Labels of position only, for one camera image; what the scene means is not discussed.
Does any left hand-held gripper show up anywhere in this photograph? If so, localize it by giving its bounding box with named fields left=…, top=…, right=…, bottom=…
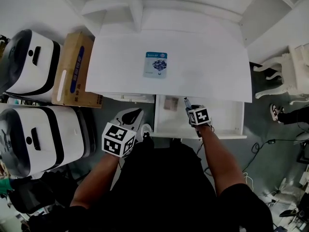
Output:
left=101, top=108, right=144, bottom=158

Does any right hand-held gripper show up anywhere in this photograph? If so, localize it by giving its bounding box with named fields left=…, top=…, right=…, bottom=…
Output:
left=185, top=104, right=212, bottom=130

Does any large white drawer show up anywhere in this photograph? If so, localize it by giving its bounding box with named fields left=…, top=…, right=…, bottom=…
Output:
left=151, top=94, right=248, bottom=140

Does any small brown pink packet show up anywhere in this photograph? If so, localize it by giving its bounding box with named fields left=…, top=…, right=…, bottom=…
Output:
left=163, top=96, right=179, bottom=111

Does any blue white card packet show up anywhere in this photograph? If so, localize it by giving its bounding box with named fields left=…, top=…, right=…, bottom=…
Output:
left=142, top=51, right=168, bottom=79

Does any person's right forearm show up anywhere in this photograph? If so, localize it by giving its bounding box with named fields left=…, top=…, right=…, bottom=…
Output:
left=194, top=124, right=247, bottom=198

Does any person's left forearm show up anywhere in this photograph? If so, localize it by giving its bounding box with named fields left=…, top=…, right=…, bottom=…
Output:
left=69, top=152, right=122, bottom=209

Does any white desk with hutch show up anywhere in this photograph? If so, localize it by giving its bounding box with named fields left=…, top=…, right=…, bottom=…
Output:
left=47, top=0, right=309, bottom=104

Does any person's white left shoe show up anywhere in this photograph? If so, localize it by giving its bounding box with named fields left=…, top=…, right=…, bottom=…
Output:
left=139, top=123, right=153, bottom=141

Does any white black wheeled robot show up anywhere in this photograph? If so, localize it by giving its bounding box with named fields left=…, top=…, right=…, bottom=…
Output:
left=0, top=105, right=97, bottom=178
left=0, top=29, right=61, bottom=103

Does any brown cardboard box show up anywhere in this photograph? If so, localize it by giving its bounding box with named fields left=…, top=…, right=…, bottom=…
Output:
left=51, top=31, right=104, bottom=108

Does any person's black clothing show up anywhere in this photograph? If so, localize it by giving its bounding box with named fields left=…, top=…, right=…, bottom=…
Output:
left=28, top=136, right=275, bottom=232

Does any cream carved vanity table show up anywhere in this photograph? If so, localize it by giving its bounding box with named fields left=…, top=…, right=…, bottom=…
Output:
left=252, top=43, right=309, bottom=106

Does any black office chair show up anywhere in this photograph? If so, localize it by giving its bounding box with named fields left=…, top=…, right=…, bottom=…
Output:
left=7, top=170, right=80, bottom=215

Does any black floor cable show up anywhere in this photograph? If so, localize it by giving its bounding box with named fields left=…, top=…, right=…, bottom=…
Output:
left=242, top=137, right=309, bottom=173

